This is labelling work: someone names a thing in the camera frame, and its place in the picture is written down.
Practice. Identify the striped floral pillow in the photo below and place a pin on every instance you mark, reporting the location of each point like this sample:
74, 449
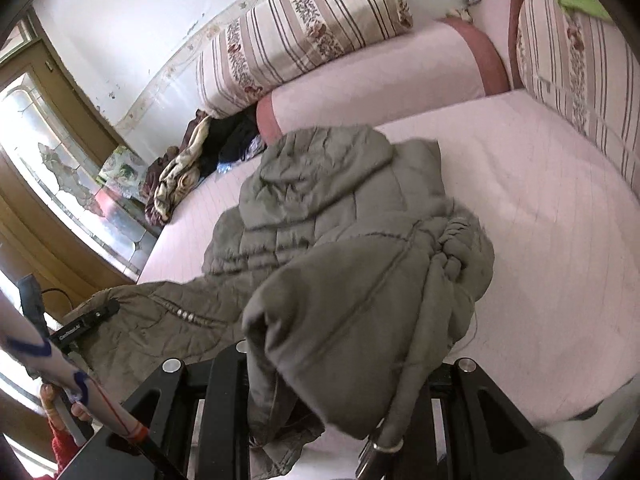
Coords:
300, 25

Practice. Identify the badminton racket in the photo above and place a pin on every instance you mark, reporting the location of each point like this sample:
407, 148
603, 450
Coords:
50, 355

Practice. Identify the pile of crumpled clothes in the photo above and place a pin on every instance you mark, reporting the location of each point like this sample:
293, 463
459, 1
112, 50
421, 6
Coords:
175, 180

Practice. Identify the green floral cushion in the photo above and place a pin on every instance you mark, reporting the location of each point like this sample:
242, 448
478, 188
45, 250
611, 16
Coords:
122, 170

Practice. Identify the person's left forearm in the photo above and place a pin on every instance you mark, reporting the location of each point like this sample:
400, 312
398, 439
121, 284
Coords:
65, 447

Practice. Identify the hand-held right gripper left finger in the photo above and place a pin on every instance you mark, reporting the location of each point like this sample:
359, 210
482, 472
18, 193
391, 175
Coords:
227, 385

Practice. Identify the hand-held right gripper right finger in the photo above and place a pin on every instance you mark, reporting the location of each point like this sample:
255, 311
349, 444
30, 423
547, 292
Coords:
470, 400

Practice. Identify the wooden sofa armrest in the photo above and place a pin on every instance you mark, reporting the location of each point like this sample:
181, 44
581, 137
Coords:
516, 20

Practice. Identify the patterned glass door panel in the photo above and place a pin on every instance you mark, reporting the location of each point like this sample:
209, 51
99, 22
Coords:
65, 160

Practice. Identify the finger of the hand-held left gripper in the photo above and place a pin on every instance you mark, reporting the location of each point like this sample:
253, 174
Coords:
85, 322

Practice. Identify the striped floral cushion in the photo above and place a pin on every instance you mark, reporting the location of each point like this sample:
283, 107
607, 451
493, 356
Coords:
575, 70

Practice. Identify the person's left hand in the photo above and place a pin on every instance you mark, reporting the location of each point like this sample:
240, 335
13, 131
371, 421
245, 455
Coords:
77, 410

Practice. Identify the pink quilted bed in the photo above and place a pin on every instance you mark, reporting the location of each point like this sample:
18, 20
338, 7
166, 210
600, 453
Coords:
525, 210

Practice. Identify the black clothes pile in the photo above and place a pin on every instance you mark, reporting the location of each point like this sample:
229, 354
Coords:
230, 140

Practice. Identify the blue plastic bag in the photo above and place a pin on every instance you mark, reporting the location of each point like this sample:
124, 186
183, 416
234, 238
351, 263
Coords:
225, 167

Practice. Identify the olive green hooded puffer jacket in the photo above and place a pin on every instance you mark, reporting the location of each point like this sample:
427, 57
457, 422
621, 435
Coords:
325, 260

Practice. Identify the pink bolster pillow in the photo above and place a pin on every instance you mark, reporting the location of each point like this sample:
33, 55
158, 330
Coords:
390, 70

